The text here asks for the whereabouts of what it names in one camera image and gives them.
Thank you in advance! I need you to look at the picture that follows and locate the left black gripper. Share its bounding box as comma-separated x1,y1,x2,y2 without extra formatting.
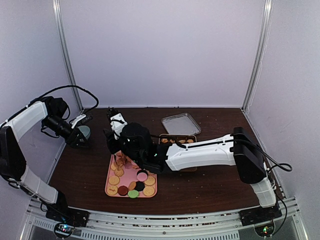
43,115,91,150

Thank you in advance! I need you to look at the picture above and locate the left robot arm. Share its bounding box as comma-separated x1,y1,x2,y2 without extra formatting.
0,96,89,226

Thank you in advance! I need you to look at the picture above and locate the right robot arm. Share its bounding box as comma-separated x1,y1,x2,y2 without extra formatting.
103,122,277,221

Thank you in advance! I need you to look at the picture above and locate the pale blue ceramic bowl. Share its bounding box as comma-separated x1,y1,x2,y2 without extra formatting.
78,125,91,140

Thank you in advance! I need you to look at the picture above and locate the chocolate chip cookie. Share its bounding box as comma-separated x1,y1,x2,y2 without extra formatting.
114,160,125,169

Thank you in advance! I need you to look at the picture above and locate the pink sandwich cookie lower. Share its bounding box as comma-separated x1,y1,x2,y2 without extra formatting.
136,172,148,182

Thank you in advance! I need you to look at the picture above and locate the pink plastic tray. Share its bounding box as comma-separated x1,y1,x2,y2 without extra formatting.
105,155,158,198

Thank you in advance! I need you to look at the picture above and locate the yellow dotted cookie middle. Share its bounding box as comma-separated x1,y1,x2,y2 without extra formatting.
144,176,156,186

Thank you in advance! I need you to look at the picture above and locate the black sandwich cookie lower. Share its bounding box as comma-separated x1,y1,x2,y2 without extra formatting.
134,181,145,192

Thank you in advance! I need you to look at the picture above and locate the brown chocolate cookie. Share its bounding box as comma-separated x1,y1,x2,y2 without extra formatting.
117,185,129,196

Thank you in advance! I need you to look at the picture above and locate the yellow cookie with pink sword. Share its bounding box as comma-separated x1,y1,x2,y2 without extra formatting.
105,185,118,196

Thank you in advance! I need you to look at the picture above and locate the green sandwich cookie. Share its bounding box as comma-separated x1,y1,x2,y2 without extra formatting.
127,189,140,199

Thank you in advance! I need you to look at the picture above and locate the yellow dotted cookie corner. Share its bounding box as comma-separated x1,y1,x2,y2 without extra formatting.
143,186,156,197

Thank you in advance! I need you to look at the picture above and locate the gold cookie tin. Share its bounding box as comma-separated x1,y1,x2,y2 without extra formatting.
156,134,200,174

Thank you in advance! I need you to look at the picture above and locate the silver tin lid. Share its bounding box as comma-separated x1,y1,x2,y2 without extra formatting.
161,113,202,135

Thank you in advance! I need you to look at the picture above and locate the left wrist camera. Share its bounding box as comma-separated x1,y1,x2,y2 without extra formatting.
70,114,93,129

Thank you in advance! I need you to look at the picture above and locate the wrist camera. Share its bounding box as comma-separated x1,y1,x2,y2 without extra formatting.
70,114,93,129
106,108,128,140

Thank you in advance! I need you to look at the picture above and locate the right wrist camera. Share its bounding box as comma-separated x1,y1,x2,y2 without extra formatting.
106,108,128,140

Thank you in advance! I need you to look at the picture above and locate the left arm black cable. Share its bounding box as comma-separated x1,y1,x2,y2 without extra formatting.
29,85,100,118

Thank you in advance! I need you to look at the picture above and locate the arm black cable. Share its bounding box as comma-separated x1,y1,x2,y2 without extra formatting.
29,85,100,118
232,138,293,173

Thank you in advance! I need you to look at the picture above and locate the front aluminium rail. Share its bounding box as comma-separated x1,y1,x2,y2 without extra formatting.
18,197,310,240

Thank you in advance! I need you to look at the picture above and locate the left aluminium frame post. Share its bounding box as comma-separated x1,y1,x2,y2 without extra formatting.
52,0,84,114

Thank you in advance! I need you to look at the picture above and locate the aluminium frame post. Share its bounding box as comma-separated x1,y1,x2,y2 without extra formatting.
241,0,273,114
52,0,84,114

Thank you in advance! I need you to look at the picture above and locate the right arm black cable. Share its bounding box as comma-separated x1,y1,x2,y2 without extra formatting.
232,138,293,173

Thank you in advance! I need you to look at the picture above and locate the right aluminium frame post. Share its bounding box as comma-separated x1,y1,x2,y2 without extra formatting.
241,0,273,114

